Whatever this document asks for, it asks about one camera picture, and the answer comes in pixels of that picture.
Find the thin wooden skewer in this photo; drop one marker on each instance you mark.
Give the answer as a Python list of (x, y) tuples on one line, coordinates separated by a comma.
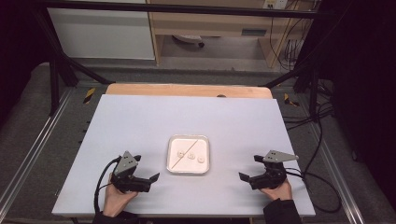
[(183, 155)]

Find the white round food piece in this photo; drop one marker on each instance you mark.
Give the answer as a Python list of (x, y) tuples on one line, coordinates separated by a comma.
[(201, 159), (191, 156), (180, 153)]

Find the wooden table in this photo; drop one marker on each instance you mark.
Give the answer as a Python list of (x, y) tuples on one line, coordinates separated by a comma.
[(186, 90)]

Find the white cabinet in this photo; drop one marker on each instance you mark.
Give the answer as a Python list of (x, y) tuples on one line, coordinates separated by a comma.
[(102, 34)]

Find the black metal frame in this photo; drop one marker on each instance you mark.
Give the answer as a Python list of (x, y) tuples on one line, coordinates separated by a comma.
[(174, 8)]

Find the white wall socket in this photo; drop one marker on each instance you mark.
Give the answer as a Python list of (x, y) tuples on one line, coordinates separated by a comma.
[(275, 3)]

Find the yellow black hazard tape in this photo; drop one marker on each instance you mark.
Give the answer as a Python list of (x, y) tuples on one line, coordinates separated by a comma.
[(290, 100), (89, 95)]

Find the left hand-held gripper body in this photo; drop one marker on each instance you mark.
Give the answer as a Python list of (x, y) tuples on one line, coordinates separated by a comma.
[(124, 166)]

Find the office chair base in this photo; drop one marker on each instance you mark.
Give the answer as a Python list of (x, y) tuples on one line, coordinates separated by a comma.
[(188, 39)]

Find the aluminium floor rail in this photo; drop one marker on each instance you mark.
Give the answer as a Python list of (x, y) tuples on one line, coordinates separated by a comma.
[(339, 177), (34, 146)]

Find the light wooden desk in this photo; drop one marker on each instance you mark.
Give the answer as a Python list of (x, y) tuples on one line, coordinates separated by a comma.
[(218, 23)]

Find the person's right hand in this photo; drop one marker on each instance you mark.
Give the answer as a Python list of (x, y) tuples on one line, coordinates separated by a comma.
[(281, 193)]

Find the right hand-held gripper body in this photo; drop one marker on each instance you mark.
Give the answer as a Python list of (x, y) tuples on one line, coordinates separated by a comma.
[(274, 178)]

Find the person's left hand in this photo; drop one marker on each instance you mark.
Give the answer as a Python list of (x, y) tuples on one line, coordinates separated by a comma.
[(114, 200)]

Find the white square tray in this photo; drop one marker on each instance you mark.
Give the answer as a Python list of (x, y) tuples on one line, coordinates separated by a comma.
[(186, 166)]

